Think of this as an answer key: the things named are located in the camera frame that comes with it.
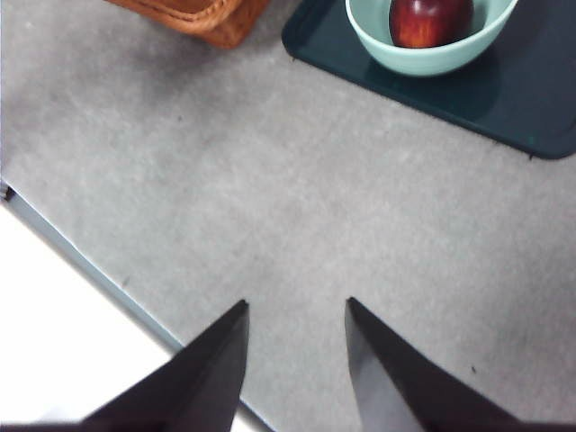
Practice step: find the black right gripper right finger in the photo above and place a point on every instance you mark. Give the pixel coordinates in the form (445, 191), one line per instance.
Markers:
(405, 387)

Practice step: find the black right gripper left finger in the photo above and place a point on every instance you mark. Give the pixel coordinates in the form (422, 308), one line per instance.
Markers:
(193, 387)

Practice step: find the teal ceramic bowl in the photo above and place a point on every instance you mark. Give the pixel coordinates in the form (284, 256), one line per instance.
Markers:
(423, 60)

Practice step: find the dark purple plum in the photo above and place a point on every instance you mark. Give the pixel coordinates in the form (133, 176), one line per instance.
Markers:
(429, 22)

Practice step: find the black rectangular tray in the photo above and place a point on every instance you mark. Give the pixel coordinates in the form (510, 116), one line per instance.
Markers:
(517, 103)

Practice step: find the brown wicker basket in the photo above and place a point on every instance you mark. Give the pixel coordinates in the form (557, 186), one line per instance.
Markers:
(211, 22)

